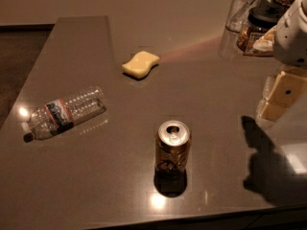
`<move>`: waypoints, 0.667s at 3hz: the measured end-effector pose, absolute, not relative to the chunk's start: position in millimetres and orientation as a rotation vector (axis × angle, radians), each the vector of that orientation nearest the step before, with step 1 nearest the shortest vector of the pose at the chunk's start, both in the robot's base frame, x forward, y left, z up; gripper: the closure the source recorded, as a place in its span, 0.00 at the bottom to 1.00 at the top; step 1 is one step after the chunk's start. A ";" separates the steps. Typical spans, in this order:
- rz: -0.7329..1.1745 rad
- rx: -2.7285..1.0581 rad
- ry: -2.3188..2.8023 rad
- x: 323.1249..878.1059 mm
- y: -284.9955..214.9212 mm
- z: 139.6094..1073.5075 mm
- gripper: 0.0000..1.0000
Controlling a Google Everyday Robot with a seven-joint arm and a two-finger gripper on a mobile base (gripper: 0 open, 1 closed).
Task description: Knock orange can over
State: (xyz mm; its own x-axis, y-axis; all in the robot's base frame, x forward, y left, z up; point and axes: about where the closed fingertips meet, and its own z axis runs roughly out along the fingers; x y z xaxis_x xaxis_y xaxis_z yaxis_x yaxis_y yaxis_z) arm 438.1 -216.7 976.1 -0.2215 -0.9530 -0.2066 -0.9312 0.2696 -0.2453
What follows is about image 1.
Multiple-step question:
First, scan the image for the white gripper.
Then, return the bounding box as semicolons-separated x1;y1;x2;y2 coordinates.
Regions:
257;0;307;121

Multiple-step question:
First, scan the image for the orange soda can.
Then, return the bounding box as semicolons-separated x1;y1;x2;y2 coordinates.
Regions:
155;120;192;177

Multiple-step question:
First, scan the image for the nut jar with black lid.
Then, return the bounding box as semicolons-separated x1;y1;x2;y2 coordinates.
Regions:
237;5;283;57

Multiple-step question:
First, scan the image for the clear glass tumbler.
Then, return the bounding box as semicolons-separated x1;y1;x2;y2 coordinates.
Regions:
225;0;261;33

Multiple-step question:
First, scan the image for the yellow sponge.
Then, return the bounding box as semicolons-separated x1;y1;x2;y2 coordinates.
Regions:
122;51;160;80

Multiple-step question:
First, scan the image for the clear plastic water bottle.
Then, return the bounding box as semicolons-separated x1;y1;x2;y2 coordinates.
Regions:
22;85;106;143

